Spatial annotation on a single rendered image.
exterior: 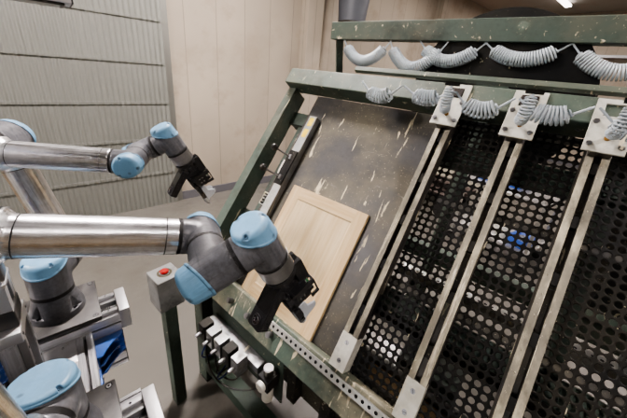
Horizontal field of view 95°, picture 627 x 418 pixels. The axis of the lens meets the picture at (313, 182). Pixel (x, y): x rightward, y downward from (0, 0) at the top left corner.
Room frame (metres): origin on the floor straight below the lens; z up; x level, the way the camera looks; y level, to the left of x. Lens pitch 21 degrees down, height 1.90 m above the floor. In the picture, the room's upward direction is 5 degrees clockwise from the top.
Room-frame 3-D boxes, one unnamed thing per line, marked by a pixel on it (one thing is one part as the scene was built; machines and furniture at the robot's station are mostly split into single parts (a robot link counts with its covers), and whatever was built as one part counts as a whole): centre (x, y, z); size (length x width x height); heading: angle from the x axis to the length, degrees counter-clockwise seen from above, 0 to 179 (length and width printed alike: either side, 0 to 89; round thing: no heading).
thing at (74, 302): (0.75, 0.85, 1.09); 0.15 x 0.15 x 0.10
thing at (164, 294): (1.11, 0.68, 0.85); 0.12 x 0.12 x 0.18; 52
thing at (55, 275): (0.76, 0.85, 1.20); 0.13 x 0.12 x 0.14; 17
